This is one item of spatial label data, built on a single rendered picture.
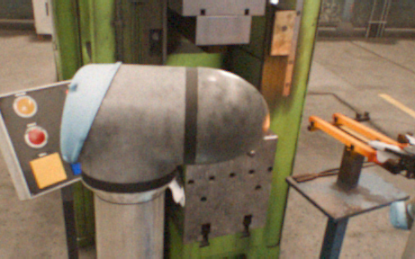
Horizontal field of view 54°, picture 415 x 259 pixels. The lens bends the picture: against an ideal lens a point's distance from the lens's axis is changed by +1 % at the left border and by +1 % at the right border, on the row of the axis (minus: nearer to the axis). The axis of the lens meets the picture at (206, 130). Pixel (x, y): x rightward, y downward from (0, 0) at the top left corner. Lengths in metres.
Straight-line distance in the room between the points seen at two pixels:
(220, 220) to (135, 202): 1.23
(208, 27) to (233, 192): 0.66
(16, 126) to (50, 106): 0.11
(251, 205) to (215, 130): 1.30
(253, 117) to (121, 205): 0.18
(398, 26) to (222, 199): 7.72
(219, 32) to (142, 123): 1.00
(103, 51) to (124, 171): 1.03
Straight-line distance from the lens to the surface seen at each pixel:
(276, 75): 1.73
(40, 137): 1.17
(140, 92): 0.43
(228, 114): 0.43
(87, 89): 0.44
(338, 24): 8.37
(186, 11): 1.34
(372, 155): 1.44
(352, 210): 1.63
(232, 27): 1.42
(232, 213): 1.70
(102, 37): 1.44
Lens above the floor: 1.60
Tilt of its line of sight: 26 degrees down
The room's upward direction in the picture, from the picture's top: 4 degrees clockwise
